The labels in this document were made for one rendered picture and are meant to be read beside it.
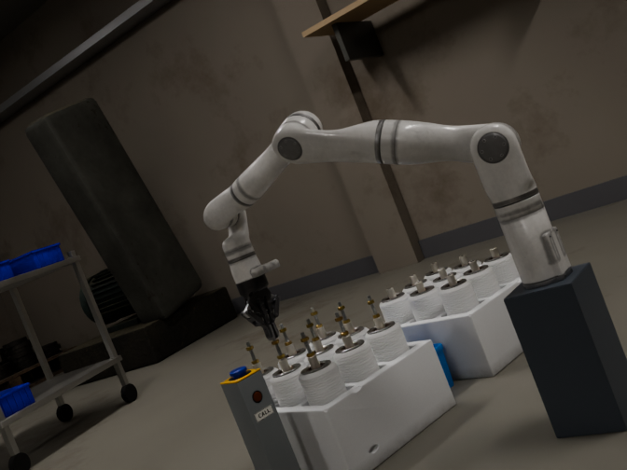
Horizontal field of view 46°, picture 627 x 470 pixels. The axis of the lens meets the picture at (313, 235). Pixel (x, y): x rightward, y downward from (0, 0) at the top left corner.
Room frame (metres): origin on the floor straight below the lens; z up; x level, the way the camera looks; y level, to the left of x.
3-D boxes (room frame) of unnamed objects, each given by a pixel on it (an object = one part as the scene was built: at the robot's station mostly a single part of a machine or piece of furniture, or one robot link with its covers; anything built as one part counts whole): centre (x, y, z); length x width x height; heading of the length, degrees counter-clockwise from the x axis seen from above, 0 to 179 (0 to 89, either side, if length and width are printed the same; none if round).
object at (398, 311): (2.25, -0.15, 0.16); 0.10 x 0.10 x 0.18
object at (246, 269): (1.81, 0.17, 0.53); 0.11 x 0.09 x 0.06; 51
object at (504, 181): (1.47, -0.40, 0.54); 0.09 x 0.09 x 0.17; 68
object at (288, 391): (1.82, 0.18, 0.16); 0.10 x 0.10 x 0.18
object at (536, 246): (1.47, -0.40, 0.39); 0.09 x 0.09 x 0.17; 53
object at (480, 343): (2.24, -0.32, 0.09); 0.39 x 0.39 x 0.18; 42
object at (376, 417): (1.90, 0.09, 0.09); 0.39 x 0.39 x 0.18; 40
